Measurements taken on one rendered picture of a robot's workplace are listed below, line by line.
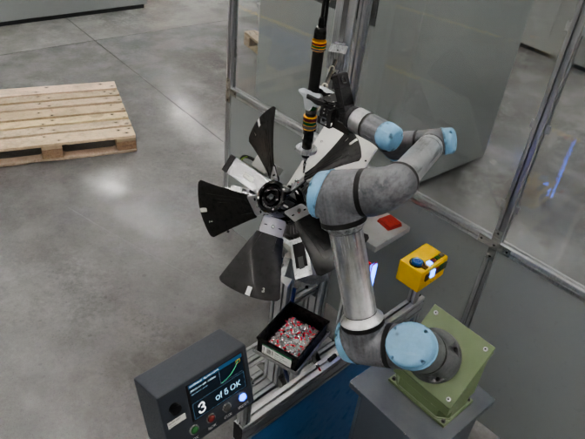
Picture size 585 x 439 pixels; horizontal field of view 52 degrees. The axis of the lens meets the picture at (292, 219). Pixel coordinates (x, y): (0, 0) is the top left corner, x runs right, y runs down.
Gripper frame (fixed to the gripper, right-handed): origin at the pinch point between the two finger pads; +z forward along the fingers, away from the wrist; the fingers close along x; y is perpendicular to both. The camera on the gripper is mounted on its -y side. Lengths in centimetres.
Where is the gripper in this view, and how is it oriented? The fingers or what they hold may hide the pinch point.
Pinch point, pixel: (307, 87)
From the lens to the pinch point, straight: 187.5
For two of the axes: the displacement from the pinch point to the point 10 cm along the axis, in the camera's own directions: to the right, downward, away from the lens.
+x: 7.2, -3.5, 5.9
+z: -6.8, -4.8, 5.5
